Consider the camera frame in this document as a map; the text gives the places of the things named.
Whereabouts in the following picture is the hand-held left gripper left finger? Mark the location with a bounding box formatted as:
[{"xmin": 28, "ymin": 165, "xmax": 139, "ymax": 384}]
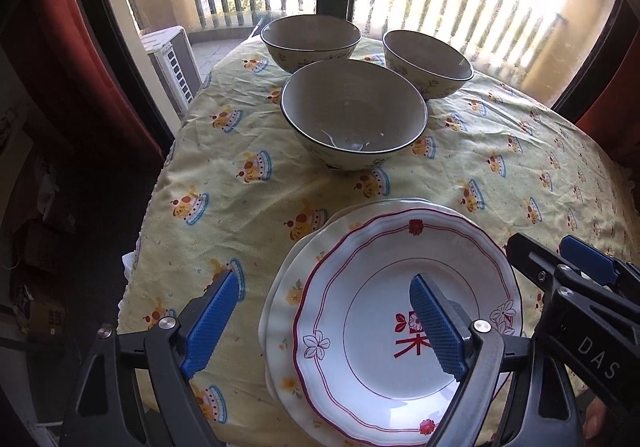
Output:
[{"xmin": 59, "ymin": 269, "xmax": 241, "ymax": 447}]

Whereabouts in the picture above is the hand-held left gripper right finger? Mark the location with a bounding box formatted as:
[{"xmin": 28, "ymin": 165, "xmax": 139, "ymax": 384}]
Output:
[{"xmin": 409, "ymin": 273, "xmax": 586, "ymax": 447}]

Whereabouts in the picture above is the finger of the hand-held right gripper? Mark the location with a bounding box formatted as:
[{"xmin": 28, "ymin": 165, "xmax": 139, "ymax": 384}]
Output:
[
  {"xmin": 506, "ymin": 233, "xmax": 568, "ymax": 300},
  {"xmin": 560, "ymin": 235, "xmax": 640, "ymax": 290}
]

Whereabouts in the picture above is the red-rimmed white plate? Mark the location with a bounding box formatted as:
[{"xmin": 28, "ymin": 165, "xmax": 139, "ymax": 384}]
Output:
[{"xmin": 292, "ymin": 208, "xmax": 524, "ymax": 447}]

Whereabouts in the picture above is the yellow flower scalloped plate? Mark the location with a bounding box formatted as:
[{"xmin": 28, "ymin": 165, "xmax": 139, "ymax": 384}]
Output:
[{"xmin": 257, "ymin": 222, "xmax": 351, "ymax": 447}]

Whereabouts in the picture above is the large white beaded plate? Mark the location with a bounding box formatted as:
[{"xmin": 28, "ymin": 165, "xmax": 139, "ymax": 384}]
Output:
[{"xmin": 264, "ymin": 197, "xmax": 451, "ymax": 428}]

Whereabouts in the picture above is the grey floral ceramic bowl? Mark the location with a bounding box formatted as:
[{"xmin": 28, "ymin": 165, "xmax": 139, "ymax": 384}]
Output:
[
  {"xmin": 260, "ymin": 14, "xmax": 362, "ymax": 74},
  {"xmin": 281, "ymin": 60, "xmax": 429, "ymax": 171},
  {"xmin": 382, "ymin": 30, "xmax": 475, "ymax": 99}
]

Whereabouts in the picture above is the person's right hand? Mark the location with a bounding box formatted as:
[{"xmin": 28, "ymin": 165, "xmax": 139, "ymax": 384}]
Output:
[{"xmin": 584, "ymin": 396, "xmax": 615, "ymax": 447}]

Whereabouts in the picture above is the red curtain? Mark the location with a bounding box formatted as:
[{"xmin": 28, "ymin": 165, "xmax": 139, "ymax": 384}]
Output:
[
  {"xmin": 575, "ymin": 92, "xmax": 640, "ymax": 168},
  {"xmin": 0, "ymin": 0, "xmax": 166, "ymax": 168}
]

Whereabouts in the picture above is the cardboard box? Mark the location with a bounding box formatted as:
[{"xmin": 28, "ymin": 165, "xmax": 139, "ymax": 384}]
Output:
[{"xmin": 20, "ymin": 297, "xmax": 67, "ymax": 339}]

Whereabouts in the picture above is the yellow printed tablecloth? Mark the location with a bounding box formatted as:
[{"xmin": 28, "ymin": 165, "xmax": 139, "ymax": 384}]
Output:
[{"xmin": 117, "ymin": 34, "xmax": 640, "ymax": 447}]

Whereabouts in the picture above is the white air conditioner unit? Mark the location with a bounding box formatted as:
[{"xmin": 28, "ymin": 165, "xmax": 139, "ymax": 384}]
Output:
[{"xmin": 140, "ymin": 26, "xmax": 203, "ymax": 115}]

